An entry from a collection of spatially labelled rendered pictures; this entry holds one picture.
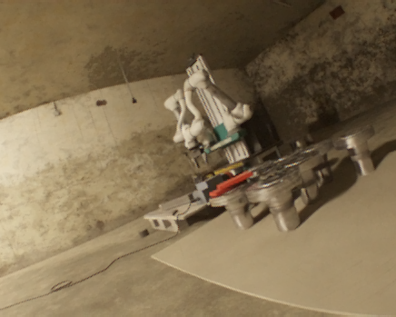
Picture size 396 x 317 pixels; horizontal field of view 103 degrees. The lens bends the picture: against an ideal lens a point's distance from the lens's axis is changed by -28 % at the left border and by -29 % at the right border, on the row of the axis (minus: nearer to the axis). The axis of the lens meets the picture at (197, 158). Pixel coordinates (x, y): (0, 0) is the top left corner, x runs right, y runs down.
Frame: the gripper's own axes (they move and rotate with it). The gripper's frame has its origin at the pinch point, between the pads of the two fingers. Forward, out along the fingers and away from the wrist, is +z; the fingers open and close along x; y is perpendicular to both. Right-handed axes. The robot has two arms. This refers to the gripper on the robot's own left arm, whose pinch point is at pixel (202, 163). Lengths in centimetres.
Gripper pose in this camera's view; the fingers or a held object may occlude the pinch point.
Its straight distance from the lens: 197.6
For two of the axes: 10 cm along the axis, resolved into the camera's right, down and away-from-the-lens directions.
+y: 6.9, -2.8, 6.7
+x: -6.0, 3.0, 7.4
